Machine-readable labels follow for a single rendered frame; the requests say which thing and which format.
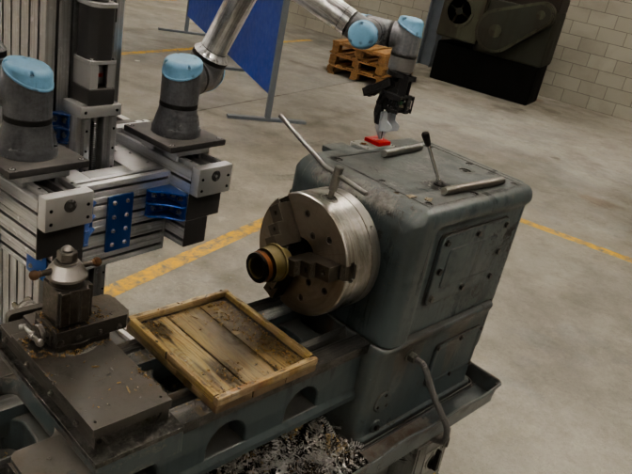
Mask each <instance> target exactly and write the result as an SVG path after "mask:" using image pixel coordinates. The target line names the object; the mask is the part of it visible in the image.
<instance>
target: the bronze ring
mask: <svg viewBox="0 0 632 474"><path fill-rule="evenodd" d="M291 256H292V254H291V253H290V251H289V250H288V249H287V248H285V247H282V246H280V245H278V244H275V243H271V244H268V245H266V246H265V247H262V248H259V249H258V250H257V251H255V252H253V253H250V254H249V255H248V257H247V259H246V270H247V272H248V274H249V276H250V277H251V278H252V280H254V281H255V282H257V283H263V282H272V281H275V280H276V281H280V280H283V279H284V278H286V276H287V275H288V273H289V260H288V258H289V257H291Z"/></svg>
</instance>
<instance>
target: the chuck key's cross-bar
mask: <svg viewBox="0 0 632 474"><path fill-rule="evenodd" d="M278 117H279V118H280V119H281V120H282V121H283V123H284V124H285V125H286V126H287V127H288V128H289V129H290V131H291V132H292V133H293V134H294V135H295V136H296V138H297V139H298V140H299V141H300V142H301V143H302V145H303V146H304V147H305V148H306V149H307V150H308V152H309V153H310V154H311V155H312V156H313V157H314V158H315V160H316V161H317V162H318V163H319V164H320V165H321V166H322V167H323V168H324V169H325V170H327V171H328V172H330V173H331V174H333V171H334V169H333V168H332V167H330V166H328V165H327V164H326V163H325V162H324V161H323V160H322V159H321V157H320V156H319V155H318V154H317V153H316V152H315V151H314V149H313V148H312V147H311V146H310V145H309V144H308V142H307V141H306V140H305V139H304V138H303V137H302V136H301V135H300V134H299V133H298V132H297V131H296V130H295V129H294V127H293V126H292V125H291V124H290V123H289V122H288V120H287V119H286V118H285V117H284V116H283V115H282V114H279V115H278ZM338 178H339V179H340V180H341V181H343V182H345V183H346V184H348V185H349V186H351V187H352V188H354V189H355V190H356V191H357V192H359V193H360V194H362V195H363V196H366V195H367V194H368V192H367V191H366V190H364V189H363V188H361V187H360V186H358V185H357V184H355V183H354V182H352V181H350V180H349V179H347V178H346V177H344V176H343V175H341V174H340V175H338Z"/></svg>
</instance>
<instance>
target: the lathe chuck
mask: <svg viewBox="0 0 632 474"><path fill-rule="evenodd" d="M328 193H329V189H326V188H313V189H308V190H303V191H297V192H291V193H289V194H288V196H289V199H290V202H291V205H292V210H293V214H294V217H295V221H296V224H297V227H298V230H299V233H300V236H301V237H302V238H304V239H305V240H303V241H302V242H299V243H296V244H294V245H287V246H283V247H285V248H287V249H288V250H289V251H290V253H291V254H292V256H296V255H300V254H304V253H307V252H313V253H315V254H317V255H319V256H322V257H324V258H327V259H329V260H331V261H334V262H336V263H339V264H341V265H344V266H346V267H349V266H351V263H352V264H353V265H354V271H353V278H352V279H351V281H350V282H349V281H348V280H346V281H343V280H340V279H339V280H336V281H333V282H329V283H326V282H324V281H322V280H320V279H318V278H316V277H313V278H305V277H303V276H300V275H299V276H295V277H294V278H293V280H292V282H291V284H290V285H289V287H288V288H287V290H286V291H285V292H284V294H283V295H282V297H281V298H280V300H281V301H282V302H283V303H284V304H285V305H286V306H287V307H289V308H290V309H292V310H293V311H295V312H297V313H299V314H302V315H306V316H320V315H323V314H326V313H328V312H330V311H333V310H336V308H337V309H338V307H340V306H341V305H343V304H346V305H344V306H343V307H346V306H348V305H350V304H352V303H354V301H355V300H356V299H357V298H358V297H359V296H360V295H361V294H362V293H363V292H364V290H365V288H366V286H367V284H368V281H369V278H370V274H371V242H370V238H369V234H368V232H367V229H366V227H365V224H364V222H363V220H362V218H361V216H360V215H359V213H358V212H357V210H356V208H355V207H354V206H353V205H352V204H351V203H350V202H349V201H348V200H347V199H346V198H345V197H343V196H342V195H341V194H339V193H337V192H335V194H334V196H333V198H335V199H336V201H335V202H332V201H328V200H326V199H325V198H324V196H328ZM271 224H273V220H272V216H271V214H270V211H269V208H268V210H267V212H266V214H265V216H264V217H263V220H262V223H261V233H260V248H262V247H265V246H266V242H265V238H268V237H271V235H270V232H269V229H268V225H271ZM343 307H341V308H343Z"/></svg>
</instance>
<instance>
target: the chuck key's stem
mask: <svg viewBox="0 0 632 474"><path fill-rule="evenodd" d="M342 172H343V166H339V165H336V166H335V167H334V171H333V174H332V177H331V181H330V183H329V186H328V189H329V193H328V196H327V198H328V199H329V200H333V196H334V194H335V192H336V191H337V190H338V187H339V184H340V179H339V178H338V175H340V174H341V175H342Z"/></svg>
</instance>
